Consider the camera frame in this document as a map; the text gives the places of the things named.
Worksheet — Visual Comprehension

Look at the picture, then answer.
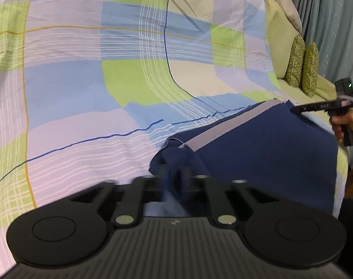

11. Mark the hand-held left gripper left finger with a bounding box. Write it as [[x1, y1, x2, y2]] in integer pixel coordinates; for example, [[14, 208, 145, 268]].
[[69, 166, 173, 228]]

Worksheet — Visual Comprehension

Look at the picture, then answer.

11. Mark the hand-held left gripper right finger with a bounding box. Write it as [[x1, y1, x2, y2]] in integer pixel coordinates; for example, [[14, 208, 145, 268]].
[[177, 166, 279, 227]]

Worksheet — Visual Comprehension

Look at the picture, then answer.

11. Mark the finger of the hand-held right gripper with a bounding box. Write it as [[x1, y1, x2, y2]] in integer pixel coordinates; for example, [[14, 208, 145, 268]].
[[290, 101, 340, 114]]

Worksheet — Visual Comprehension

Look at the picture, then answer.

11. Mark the navy blue garment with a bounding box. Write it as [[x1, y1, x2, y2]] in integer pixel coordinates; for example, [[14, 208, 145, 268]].
[[149, 100, 340, 219]]

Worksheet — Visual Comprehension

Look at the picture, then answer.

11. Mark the green patterned pillow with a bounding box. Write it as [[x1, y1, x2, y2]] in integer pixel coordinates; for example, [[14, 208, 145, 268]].
[[300, 42, 320, 98], [285, 34, 306, 88]]

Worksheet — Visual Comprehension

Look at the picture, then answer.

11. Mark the blue curtain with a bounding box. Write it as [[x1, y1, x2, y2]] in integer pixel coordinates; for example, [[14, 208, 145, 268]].
[[293, 0, 353, 93]]

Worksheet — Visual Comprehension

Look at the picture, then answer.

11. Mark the beige cushion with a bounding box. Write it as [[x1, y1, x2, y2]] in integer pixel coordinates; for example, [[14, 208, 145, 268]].
[[259, 0, 304, 34]]

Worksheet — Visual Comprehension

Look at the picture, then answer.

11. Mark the plaid bed sheet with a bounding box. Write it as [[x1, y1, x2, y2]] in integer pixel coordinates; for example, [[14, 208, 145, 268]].
[[0, 0, 289, 271]]

